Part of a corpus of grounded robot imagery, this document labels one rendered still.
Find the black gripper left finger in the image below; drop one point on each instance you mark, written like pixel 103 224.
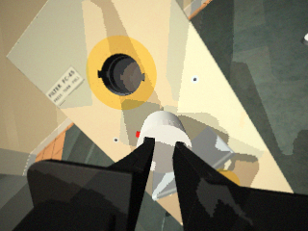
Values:
pixel 116 189

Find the white short cylinder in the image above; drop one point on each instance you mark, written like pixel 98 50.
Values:
pixel 305 40

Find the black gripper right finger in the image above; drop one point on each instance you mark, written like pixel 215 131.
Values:
pixel 209 201

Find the white cylinder with two slots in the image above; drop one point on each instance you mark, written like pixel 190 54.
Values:
pixel 167 129

